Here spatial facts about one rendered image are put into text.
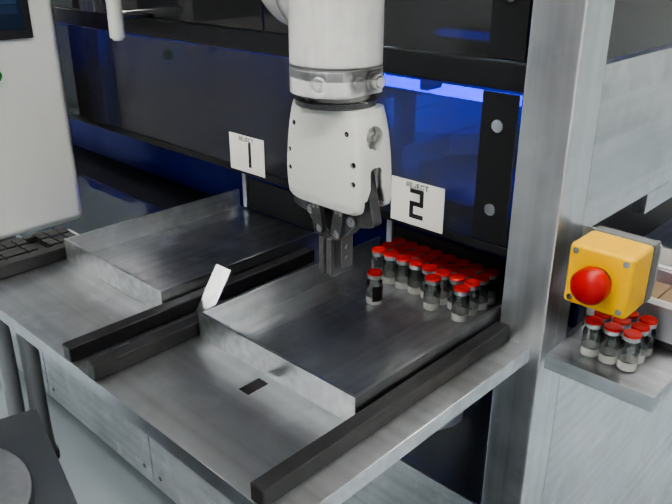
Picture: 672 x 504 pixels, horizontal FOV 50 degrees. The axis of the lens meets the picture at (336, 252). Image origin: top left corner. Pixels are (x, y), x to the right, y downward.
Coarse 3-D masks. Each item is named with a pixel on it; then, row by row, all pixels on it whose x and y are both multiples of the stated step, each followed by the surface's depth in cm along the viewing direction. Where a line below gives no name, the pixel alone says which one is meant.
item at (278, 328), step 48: (288, 288) 98; (336, 288) 101; (384, 288) 101; (240, 336) 82; (288, 336) 89; (336, 336) 89; (384, 336) 89; (432, 336) 89; (288, 384) 78; (336, 384) 79; (384, 384) 74
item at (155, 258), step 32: (224, 192) 129; (128, 224) 116; (160, 224) 121; (192, 224) 124; (224, 224) 124; (256, 224) 124; (288, 224) 124; (96, 256) 103; (128, 256) 111; (160, 256) 111; (192, 256) 111; (224, 256) 111; (256, 256) 103; (128, 288) 99; (160, 288) 101; (192, 288) 96
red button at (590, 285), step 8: (576, 272) 76; (584, 272) 75; (592, 272) 75; (600, 272) 75; (576, 280) 76; (584, 280) 75; (592, 280) 74; (600, 280) 74; (608, 280) 75; (576, 288) 76; (584, 288) 75; (592, 288) 74; (600, 288) 74; (608, 288) 75; (576, 296) 76; (584, 296) 75; (592, 296) 75; (600, 296) 74; (592, 304) 75
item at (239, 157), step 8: (232, 136) 115; (240, 136) 114; (232, 144) 116; (240, 144) 114; (256, 144) 111; (232, 152) 116; (240, 152) 115; (256, 152) 112; (232, 160) 117; (240, 160) 115; (248, 160) 114; (256, 160) 113; (264, 160) 111; (240, 168) 116; (248, 168) 115; (256, 168) 113; (264, 168) 112; (264, 176) 112
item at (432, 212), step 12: (396, 180) 93; (408, 180) 92; (396, 192) 94; (408, 192) 93; (432, 192) 90; (444, 192) 89; (396, 204) 95; (408, 204) 93; (432, 204) 90; (396, 216) 95; (408, 216) 94; (432, 216) 91; (432, 228) 92
